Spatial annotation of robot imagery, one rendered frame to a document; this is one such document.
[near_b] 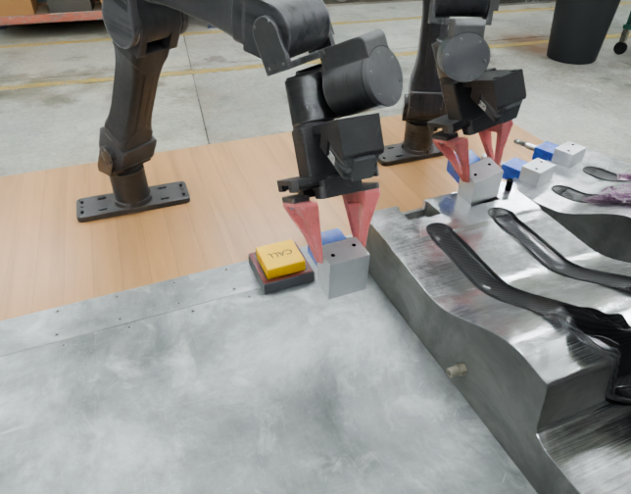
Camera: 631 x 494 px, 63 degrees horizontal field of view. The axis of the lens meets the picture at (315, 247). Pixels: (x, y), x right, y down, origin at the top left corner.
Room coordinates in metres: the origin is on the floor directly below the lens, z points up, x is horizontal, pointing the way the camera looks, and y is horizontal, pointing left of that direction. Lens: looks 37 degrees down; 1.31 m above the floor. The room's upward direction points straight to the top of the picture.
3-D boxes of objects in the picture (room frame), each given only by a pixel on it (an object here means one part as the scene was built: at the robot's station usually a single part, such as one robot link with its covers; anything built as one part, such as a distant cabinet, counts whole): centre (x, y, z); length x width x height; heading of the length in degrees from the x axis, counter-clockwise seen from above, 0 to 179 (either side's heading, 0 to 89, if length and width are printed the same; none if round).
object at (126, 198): (0.82, 0.34, 0.84); 0.20 x 0.07 x 0.08; 110
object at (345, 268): (0.51, -0.01, 0.93); 0.13 x 0.05 x 0.05; 23
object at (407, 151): (1.03, -0.22, 0.84); 0.20 x 0.07 x 0.08; 110
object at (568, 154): (0.91, -0.45, 0.86); 0.13 x 0.05 x 0.05; 40
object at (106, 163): (0.81, 0.33, 0.90); 0.09 x 0.06 x 0.06; 141
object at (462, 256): (0.48, -0.29, 0.92); 0.35 x 0.16 x 0.09; 22
